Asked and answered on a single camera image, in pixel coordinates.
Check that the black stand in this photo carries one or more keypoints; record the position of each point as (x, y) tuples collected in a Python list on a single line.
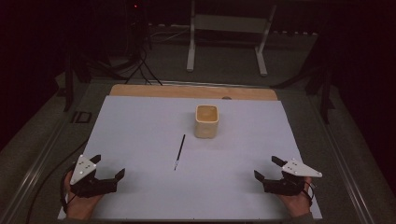
[(325, 99), (68, 84)]

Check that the white metal stand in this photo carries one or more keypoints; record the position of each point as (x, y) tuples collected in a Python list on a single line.
[(191, 46)]

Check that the person's left hand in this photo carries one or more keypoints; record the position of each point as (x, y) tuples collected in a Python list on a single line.
[(79, 207)]

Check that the person's right hand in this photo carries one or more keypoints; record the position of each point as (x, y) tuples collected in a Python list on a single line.
[(299, 203)]

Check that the black square frame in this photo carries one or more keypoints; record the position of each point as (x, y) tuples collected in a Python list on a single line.
[(81, 117)]

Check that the white table mat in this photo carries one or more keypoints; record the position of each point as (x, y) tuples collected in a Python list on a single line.
[(140, 140)]

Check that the wooden table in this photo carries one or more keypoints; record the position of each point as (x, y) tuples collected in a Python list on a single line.
[(186, 91)]

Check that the thin black pen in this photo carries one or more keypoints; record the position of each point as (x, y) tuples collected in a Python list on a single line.
[(180, 151)]

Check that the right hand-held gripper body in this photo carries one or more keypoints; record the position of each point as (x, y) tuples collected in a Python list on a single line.
[(285, 186)]

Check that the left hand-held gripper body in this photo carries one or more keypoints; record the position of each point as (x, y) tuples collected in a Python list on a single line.
[(93, 186)]

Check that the cream square ceramic cup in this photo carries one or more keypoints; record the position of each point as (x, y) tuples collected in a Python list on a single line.
[(205, 129)]

